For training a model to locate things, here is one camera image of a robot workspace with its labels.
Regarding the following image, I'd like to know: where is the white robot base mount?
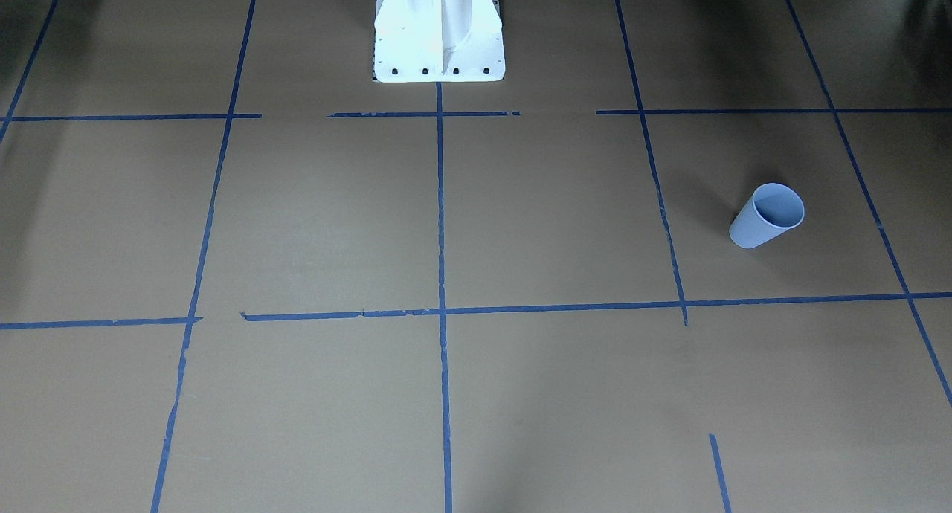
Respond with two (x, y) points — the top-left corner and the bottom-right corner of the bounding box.
(372, 0), (506, 83)

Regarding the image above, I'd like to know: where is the blue plastic cup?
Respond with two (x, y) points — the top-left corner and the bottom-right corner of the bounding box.
(729, 182), (805, 249)

